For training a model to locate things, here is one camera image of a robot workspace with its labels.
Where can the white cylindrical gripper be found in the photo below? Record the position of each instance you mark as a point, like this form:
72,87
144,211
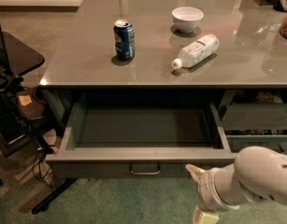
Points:
206,188

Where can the grey top drawer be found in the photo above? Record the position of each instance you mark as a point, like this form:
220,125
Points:
138,142

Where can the grey drawer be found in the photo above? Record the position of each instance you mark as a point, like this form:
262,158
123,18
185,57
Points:
138,142
263,125

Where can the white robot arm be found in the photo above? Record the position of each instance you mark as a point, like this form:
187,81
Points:
258,174

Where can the grey right side drawer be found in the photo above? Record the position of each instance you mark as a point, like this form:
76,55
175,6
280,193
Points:
263,125

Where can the white plastic bottle lying down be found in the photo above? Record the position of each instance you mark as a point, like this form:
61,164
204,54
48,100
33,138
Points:
196,52

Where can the blue Pepsi soda can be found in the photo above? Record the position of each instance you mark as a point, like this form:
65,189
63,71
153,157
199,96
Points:
124,36

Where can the white ceramic bowl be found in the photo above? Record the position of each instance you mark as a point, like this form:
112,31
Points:
187,18

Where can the brown box with note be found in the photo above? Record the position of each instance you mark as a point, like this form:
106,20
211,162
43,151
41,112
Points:
31,103

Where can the black side stand table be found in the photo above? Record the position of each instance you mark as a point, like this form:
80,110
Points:
16,131

